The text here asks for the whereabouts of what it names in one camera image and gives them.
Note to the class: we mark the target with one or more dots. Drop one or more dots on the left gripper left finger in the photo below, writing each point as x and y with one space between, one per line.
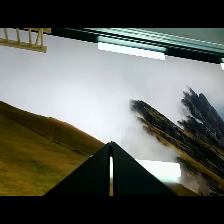
89 176

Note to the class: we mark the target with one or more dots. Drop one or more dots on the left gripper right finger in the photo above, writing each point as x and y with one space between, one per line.
136 178

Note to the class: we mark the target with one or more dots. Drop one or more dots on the pale wooden rack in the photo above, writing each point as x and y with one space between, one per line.
29 41

